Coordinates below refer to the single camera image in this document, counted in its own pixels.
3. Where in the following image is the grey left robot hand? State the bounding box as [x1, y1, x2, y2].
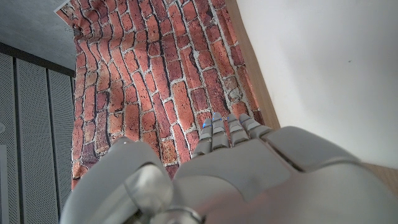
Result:
[58, 112, 398, 224]

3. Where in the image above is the white table mat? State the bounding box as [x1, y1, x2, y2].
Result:
[235, 0, 398, 170]

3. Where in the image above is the red brick printed backdrop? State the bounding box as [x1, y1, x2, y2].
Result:
[55, 0, 266, 191]

